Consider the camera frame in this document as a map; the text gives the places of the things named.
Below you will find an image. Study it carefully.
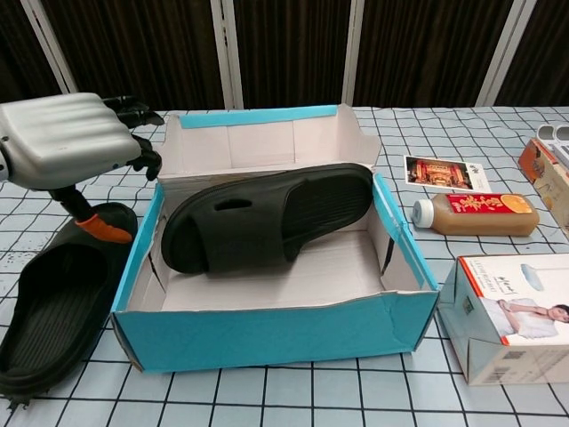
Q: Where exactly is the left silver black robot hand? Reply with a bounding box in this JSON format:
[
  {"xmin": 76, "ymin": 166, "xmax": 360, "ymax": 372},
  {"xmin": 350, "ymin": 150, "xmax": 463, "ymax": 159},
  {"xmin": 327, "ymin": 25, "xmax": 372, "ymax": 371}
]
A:
[{"xmin": 0, "ymin": 92, "xmax": 165, "ymax": 245}]

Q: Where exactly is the black rubber slipper with tag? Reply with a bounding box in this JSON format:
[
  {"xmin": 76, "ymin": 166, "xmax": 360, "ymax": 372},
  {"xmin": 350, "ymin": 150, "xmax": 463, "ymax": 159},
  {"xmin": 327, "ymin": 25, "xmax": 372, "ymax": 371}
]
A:
[{"xmin": 0, "ymin": 202, "xmax": 139, "ymax": 413}]

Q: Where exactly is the light blue shoe box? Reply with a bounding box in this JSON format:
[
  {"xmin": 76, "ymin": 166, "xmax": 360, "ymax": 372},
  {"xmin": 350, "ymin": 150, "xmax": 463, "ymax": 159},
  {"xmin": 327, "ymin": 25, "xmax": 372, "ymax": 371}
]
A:
[{"xmin": 110, "ymin": 103, "xmax": 440, "ymax": 375}]

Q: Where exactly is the white desk lamp box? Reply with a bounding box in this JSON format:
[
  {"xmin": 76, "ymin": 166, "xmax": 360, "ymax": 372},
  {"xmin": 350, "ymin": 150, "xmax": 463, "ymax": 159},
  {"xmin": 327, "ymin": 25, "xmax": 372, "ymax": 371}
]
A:
[{"xmin": 437, "ymin": 253, "xmax": 569, "ymax": 387}]

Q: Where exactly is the red temple photo postcard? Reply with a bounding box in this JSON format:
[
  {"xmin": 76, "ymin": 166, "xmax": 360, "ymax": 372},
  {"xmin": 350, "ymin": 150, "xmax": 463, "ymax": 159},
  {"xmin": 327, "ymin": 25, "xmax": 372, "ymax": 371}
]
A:
[{"xmin": 403, "ymin": 154, "xmax": 492, "ymax": 192}]

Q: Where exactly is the brown drink bottle red label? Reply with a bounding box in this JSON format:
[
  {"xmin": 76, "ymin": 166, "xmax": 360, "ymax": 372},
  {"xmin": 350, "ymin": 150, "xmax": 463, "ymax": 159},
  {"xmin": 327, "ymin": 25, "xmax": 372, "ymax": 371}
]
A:
[{"xmin": 412, "ymin": 192, "xmax": 541, "ymax": 237}]

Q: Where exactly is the orange cardboard carton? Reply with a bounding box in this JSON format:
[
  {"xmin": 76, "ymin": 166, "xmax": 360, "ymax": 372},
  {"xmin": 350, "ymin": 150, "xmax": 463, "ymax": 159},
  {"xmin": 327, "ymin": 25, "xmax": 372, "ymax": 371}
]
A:
[{"xmin": 517, "ymin": 138, "xmax": 569, "ymax": 244}]

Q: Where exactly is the white folding laptop stand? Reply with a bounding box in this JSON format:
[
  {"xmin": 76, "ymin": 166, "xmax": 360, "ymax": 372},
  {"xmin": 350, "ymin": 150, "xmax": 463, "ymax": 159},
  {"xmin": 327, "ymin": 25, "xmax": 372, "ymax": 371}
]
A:
[{"xmin": 536, "ymin": 124, "xmax": 569, "ymax": 168}]

